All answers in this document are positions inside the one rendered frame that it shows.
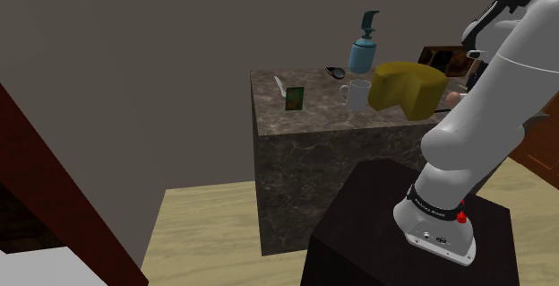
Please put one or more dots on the white mug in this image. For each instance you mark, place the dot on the white mug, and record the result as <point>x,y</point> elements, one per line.
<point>360,95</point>

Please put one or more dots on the blue soap dispenser bottle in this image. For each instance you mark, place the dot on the blue soap dispenser bottle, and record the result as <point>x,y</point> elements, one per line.
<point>362,55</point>

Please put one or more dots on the green printed box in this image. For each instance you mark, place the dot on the green printed box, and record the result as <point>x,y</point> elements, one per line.
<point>294,99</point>

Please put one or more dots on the brown egg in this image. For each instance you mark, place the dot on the brown egg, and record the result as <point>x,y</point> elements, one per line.
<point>453,98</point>

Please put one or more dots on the dark marble kitchen island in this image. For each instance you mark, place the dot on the dark marble kitchen island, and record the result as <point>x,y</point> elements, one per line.
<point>314,171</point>

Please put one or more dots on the white spoon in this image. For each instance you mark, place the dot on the white spoon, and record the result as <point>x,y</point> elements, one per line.
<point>280,86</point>

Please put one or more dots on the dark robot stand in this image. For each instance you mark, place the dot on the dark robot stand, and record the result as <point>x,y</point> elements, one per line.
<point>362,232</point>

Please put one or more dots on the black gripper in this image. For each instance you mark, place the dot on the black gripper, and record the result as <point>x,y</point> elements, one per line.
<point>475,80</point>

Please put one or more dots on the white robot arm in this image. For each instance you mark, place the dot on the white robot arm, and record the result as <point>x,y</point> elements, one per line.
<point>493,114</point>

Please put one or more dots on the yellow cut cheese wheel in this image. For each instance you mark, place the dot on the yellow cut cheese wheel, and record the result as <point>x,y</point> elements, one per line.
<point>406,88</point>

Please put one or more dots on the black oval scoop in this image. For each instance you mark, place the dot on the black oval scoop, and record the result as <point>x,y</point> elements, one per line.
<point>337,73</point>

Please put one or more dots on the reddish brown wooden cabinet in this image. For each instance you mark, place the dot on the reddish brown wooden cabinet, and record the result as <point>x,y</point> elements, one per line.
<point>52,189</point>

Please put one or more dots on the brown framed picture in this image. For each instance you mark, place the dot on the brown framed picture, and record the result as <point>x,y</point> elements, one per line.
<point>445,60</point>

